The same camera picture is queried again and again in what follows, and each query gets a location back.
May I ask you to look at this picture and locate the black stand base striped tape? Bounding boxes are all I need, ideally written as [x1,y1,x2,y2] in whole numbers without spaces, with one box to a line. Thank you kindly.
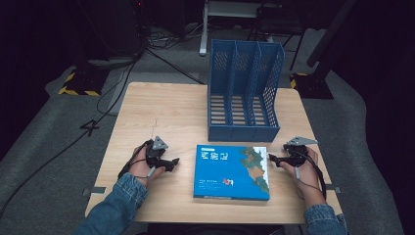
[289,71,335,100]
[58,67,111,98]

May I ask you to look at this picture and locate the blue book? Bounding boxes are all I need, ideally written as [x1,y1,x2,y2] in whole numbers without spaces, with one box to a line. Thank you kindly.
[192,144,271,202]

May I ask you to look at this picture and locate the blue plastic file rack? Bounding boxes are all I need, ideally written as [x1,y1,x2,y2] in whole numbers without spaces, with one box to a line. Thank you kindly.
[207,38,286,144]

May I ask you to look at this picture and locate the dark computer tower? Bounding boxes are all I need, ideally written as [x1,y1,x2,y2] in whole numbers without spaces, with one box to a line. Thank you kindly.
[76,0,146,68]

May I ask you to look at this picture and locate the white desk leg frame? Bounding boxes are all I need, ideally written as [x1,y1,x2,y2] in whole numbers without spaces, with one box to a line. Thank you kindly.
[199,0,263,57]

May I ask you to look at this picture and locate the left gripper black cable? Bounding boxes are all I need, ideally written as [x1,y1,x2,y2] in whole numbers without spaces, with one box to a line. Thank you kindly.
[116,139,155,180]

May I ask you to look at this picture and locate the tangle of floor cables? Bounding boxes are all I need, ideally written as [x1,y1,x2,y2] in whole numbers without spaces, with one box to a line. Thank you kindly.
[143,23,205,52]

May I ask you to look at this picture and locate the person's right hand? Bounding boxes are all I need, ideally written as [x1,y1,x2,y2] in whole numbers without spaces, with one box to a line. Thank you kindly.
[279,146,328,209]

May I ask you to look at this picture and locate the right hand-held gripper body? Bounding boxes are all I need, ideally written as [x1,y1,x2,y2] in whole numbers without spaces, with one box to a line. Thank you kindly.
[283,136,319,166]

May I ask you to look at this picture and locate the long black floor cable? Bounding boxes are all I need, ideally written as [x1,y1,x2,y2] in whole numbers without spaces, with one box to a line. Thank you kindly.
[0,57,142,220]

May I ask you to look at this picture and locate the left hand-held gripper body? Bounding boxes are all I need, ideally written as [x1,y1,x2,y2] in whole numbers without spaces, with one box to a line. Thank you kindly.
[145,135,170,168]

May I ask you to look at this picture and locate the grey table edge bracket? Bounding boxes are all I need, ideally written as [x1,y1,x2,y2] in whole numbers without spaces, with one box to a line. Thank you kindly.
[325,183,342,195]
[81,186,108,198]

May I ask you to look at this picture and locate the black chair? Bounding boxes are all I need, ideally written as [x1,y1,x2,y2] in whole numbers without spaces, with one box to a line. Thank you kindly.
[246,2,309,71]

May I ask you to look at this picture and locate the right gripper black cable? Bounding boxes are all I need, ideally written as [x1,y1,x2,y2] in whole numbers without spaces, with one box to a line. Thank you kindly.
[293,147,328,201]

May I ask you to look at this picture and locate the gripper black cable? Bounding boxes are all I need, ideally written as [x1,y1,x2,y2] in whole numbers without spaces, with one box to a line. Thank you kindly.
[116,139,155,180]
[293,147,328,201]

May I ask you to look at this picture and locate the person's left hand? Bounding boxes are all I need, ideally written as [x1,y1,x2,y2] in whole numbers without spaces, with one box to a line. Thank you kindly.
[128,143,166,188]

